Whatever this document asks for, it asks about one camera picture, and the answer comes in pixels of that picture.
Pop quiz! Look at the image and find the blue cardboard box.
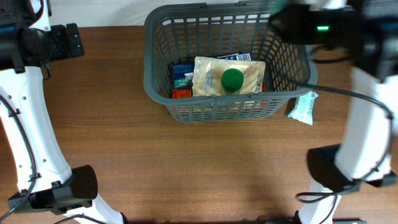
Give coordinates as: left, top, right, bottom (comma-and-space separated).
171, 52, 252, 89

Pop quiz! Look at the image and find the orange spaghetti packet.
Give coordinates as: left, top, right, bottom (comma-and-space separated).
171, 82, 266, 122

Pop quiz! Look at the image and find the beige grain bag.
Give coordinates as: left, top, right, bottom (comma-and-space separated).
192, 57, 266, 96

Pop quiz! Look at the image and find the grey plastic shopping basket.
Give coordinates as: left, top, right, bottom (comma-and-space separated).
144, 1, 318, 123

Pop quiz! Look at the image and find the green lid glass jar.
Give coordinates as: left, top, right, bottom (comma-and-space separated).
221, 68, 244, 95

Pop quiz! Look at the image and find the white green snack pack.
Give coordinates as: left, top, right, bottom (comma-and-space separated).
288, 91, 318, 125

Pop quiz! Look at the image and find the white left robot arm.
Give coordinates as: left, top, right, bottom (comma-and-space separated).
1, 0, 127, 223

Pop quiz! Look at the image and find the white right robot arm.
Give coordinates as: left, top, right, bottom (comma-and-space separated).
269, 0, 397, 223

